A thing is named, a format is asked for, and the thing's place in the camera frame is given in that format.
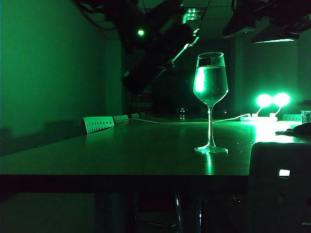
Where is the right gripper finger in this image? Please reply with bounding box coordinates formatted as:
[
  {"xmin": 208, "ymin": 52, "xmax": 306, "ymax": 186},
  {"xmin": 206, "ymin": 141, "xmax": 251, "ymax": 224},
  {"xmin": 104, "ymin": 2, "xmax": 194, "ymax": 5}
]
[
  {"xmin": 251, "ymin": 24, "xmax": 300, "ymax": 44},
  {"xmin": 222, "ymin": 13, "xmax": 259, "ymax": 39}
]

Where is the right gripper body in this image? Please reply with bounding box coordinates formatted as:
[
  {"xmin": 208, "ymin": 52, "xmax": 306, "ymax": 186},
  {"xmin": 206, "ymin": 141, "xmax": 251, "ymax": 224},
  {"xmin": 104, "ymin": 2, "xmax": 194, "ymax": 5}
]
[{"xmin": 232, "ymin": 0, "xmax": 311, "ymax": 33}]

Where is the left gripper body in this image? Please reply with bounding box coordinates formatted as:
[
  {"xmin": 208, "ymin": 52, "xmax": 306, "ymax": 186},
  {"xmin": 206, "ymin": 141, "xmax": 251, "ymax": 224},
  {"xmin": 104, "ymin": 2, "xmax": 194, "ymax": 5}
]
[{"xmin": 103, "ymin": 0, "xmax": 186, "ymax": 54}]

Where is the clear stemmed wine glass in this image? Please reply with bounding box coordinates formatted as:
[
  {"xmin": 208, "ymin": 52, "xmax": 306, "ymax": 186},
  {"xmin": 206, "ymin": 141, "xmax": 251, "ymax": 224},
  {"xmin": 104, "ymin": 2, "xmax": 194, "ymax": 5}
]
[{"xmin": 193, "ymin": 51, "xmax": 229, "ymax": 155}]

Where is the ceiling light panel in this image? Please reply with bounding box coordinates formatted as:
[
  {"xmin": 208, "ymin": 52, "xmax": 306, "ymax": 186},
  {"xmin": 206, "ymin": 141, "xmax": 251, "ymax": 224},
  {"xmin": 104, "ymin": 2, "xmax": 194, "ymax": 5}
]
[{"xmin": 185, "ymin": 7, "xmax": 204, "ymax": 21}]

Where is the bright round desk lamp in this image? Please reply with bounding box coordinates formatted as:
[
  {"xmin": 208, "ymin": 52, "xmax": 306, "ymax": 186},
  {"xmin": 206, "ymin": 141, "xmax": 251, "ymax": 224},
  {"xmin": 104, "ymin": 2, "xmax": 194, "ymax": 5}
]
[
  {"xmin": 269, "ymin": 92, "xmax": 292, "ymax": 117},
  {"xmin": 252, "ymin": 93, "xmax": 273, "ymax": 117}
]

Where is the white power strip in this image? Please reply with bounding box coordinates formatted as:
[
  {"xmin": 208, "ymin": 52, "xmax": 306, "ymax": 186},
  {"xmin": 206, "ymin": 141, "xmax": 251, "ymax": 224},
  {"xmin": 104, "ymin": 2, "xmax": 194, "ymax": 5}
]
[{"xmin": 240, "ymin": 113, "xmax": 279, "ymax": 122}]

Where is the dark crumpled cloth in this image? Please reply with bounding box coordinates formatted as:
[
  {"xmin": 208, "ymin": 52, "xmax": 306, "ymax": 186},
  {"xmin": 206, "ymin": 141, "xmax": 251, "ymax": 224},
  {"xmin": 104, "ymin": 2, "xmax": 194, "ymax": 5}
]
[{"xmin": 275, "ymin": 122, "xmax": 311, "ymax": 136}]

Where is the dark rounded panel with cutout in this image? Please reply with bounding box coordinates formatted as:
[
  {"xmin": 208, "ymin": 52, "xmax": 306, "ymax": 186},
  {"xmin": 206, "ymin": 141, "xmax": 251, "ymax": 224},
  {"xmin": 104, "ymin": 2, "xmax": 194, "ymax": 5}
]
[{"xmin": 248, "ymin": 141, "xmax": 311, "ymax": 233}]

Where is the chrome chair leg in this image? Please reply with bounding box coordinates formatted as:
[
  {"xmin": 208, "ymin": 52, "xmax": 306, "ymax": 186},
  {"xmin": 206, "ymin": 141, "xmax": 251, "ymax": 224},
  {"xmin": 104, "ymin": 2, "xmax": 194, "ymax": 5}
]
[
  {"xmin": 174, "ymin": 193, "xmax": 184, "ymax": 233},
  {"xmin": 197, "ymin": 196, "xmax": 204, "ymax": 233}
]

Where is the dark table leg column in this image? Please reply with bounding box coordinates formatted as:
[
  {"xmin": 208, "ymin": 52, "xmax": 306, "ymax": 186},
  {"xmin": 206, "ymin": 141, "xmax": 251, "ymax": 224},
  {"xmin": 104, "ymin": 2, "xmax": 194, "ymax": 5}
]
[{"xmin": 95, "ymin": 193, "xmax": 139, "ymax": 233}]

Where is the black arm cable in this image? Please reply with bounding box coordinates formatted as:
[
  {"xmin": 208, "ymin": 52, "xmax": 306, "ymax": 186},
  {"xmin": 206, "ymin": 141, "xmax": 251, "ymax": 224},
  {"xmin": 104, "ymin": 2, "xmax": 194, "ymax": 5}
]
[{"xmin": 72, "ymin": 0, "xmax": 118, "ymax": 32}]

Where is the white power cable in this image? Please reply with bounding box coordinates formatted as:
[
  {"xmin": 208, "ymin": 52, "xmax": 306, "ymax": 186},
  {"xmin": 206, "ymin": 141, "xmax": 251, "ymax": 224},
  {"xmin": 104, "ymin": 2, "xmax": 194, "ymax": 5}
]
[{"xmin": 132, "ymin": 114, "xmax": 252, "ymax": 125}]

